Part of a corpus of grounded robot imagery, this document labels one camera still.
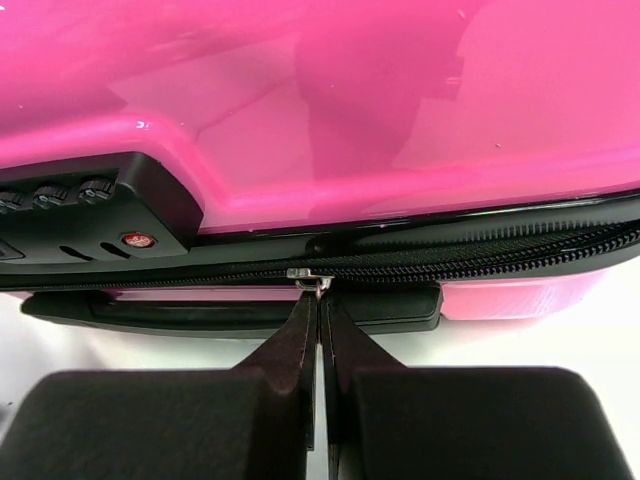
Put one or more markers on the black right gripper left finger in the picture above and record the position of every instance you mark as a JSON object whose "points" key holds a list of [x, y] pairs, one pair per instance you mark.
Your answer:
{"points": [[252, 421]]}

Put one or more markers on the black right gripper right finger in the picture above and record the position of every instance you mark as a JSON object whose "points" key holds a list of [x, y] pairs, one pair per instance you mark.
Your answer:
{"points": [[386, 420]]}

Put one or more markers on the pink hard-shell suitcase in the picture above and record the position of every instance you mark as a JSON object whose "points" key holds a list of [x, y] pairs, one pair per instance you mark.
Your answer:
{"points": [[194, 166]]}

